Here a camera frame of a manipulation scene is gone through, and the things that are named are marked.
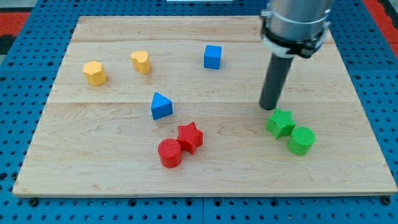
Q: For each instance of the yellow hexagon block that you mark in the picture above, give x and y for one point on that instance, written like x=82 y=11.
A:
x=94 y=73

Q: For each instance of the light wooden board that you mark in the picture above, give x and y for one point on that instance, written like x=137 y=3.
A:
x=101 y=141

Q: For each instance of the red star block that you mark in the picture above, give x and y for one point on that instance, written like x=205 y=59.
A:
x=190 y=137

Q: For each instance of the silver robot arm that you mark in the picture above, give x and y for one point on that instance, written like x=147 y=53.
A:
x=295 y=27

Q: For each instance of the blue cube block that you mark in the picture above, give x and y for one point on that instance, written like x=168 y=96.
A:
x=212 y=57

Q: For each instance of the green cylinder block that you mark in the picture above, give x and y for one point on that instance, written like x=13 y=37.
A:
x=301 y=140

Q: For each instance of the dark grey cylindrical pointer rod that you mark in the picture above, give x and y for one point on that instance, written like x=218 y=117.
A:
x=276 y=75

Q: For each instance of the blue triangular prism block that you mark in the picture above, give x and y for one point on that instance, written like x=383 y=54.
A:
x=161 y=106

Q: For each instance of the yellow heart block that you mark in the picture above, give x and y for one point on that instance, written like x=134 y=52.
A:
x=140 y=61

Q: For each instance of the red cylinder block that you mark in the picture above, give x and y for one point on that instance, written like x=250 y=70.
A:
x=170 y=153

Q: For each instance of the green star block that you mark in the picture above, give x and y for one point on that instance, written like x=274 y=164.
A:
x=280 y=123

